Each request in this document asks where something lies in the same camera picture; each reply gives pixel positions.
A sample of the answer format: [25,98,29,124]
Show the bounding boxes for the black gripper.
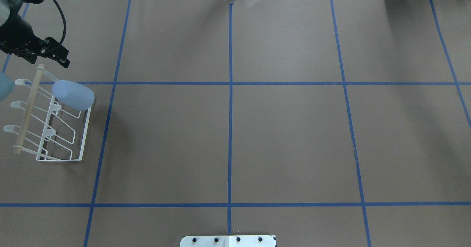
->
[0,13,70,68]

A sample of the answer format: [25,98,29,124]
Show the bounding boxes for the light blue plastic cup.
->
[52,80,95,111]

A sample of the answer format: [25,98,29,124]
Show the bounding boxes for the white wire cup holder rack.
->
[3,64,95,162]

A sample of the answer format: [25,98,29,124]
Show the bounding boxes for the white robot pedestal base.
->
[180,235,277,247]

